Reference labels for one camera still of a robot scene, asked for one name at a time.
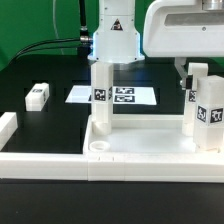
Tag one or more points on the white front fence bar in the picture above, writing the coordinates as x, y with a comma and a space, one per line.
202, 167

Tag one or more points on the fiducial marker board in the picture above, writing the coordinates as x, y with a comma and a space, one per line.
121, 95

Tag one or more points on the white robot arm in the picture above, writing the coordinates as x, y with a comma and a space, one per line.
116, 40

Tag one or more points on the white desk top tray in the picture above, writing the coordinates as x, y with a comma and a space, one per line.
134, 134

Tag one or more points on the white left fence block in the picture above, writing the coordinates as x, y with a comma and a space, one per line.
8, 125

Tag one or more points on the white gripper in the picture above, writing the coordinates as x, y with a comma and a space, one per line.
184, 28

